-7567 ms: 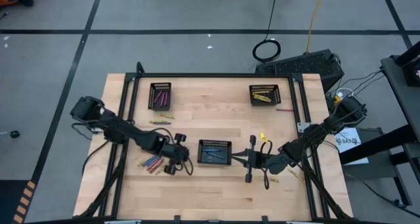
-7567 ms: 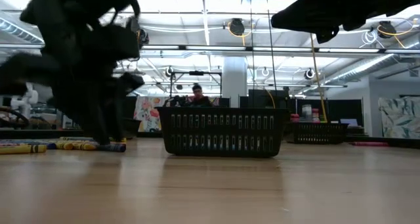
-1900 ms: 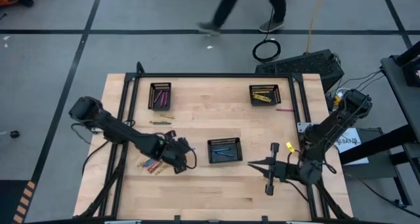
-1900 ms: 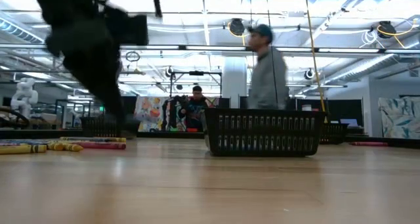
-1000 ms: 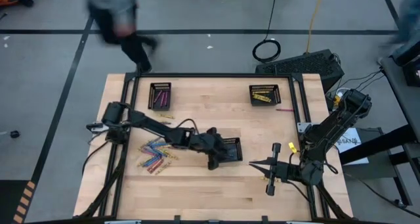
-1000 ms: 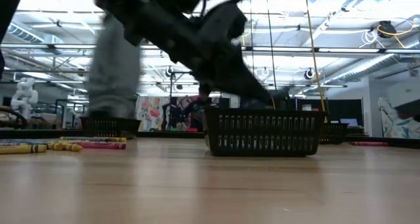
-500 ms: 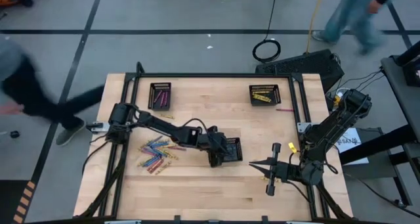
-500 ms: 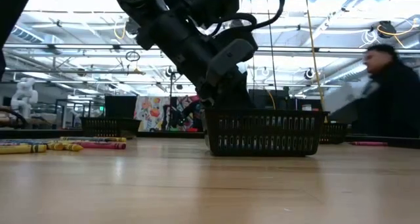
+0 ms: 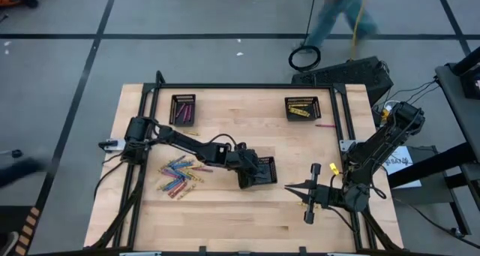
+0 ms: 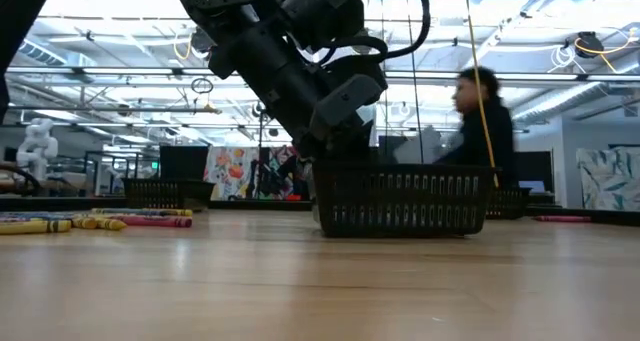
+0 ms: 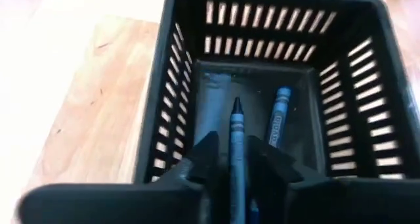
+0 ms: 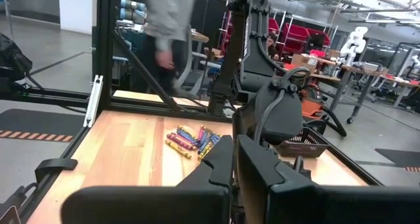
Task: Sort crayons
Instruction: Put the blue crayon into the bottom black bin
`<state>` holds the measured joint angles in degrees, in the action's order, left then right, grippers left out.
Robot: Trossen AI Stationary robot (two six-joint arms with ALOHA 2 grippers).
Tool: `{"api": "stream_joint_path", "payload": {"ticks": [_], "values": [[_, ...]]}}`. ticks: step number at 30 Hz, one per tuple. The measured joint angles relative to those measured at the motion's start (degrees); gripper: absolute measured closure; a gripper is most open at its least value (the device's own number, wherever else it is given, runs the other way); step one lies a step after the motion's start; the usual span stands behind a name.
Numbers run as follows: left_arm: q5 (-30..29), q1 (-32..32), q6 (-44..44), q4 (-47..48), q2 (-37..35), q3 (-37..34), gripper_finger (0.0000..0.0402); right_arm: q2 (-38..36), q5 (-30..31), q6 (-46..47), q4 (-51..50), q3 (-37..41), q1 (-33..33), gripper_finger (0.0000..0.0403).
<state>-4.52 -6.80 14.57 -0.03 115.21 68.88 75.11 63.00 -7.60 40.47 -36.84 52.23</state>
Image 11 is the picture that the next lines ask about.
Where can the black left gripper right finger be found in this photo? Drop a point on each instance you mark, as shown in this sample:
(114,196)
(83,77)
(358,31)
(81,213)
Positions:
(354,201)

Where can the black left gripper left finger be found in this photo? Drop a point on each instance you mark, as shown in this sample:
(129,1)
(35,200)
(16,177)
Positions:
(115,204)

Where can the black slotted plastic basket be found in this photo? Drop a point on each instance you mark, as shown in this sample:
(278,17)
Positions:
(269,31)

